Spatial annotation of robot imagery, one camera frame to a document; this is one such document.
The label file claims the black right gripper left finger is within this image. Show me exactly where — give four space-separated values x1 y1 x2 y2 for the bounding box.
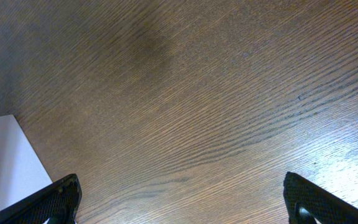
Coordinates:
0 174 82 224

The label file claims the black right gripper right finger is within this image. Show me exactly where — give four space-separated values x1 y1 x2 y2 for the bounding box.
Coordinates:
283 172 358 224

